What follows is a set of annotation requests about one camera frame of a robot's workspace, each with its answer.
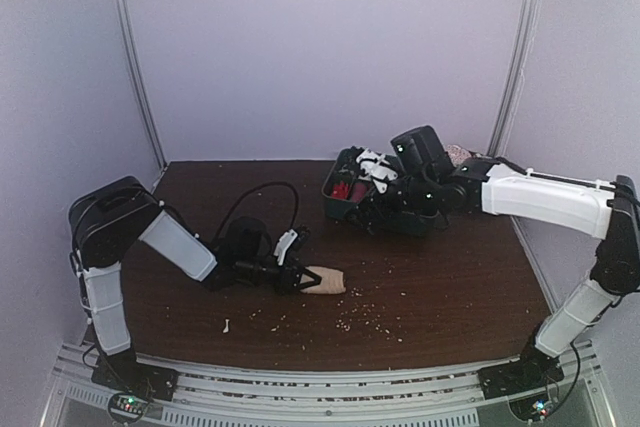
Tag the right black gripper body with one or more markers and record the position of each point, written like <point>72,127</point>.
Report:
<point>373,195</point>

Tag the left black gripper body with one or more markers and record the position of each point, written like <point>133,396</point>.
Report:
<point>247,271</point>

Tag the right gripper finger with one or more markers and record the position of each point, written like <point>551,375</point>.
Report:
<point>350,156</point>
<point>371,218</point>

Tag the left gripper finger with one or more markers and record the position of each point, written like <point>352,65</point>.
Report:
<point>302,236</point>
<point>307,280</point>

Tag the beige striped sock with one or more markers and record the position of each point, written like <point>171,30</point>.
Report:
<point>333,282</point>

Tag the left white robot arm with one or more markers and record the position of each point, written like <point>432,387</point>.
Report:
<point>108,222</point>

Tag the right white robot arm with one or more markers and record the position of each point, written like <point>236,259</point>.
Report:
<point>605,210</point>

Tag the red socks in box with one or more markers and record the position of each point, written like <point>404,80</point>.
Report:
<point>341,190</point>

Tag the green divided storage box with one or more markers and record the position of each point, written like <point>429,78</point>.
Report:
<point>406,222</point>

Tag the maroon rolled sock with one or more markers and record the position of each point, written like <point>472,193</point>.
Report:
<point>358,192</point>

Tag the pink patterned bowl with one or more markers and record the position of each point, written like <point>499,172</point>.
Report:
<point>458,154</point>

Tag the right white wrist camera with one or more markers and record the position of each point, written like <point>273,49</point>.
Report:
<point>377,169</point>

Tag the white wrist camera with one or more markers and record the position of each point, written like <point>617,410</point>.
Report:
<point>284,245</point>
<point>377,169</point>

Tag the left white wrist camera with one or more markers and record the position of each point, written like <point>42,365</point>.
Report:
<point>284,245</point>

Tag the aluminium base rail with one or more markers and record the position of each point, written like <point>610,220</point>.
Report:
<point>208,395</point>

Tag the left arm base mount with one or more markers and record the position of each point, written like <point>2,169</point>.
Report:
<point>142,380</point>

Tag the right aluminium corner post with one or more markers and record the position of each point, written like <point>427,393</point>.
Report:
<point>514,79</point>

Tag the aluminium corner post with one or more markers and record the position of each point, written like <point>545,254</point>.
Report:
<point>514,79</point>
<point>137,82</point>

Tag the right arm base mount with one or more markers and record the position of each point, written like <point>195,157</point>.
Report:
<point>519,376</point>

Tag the left aluminium corner post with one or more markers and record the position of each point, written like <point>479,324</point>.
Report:
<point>137,82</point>

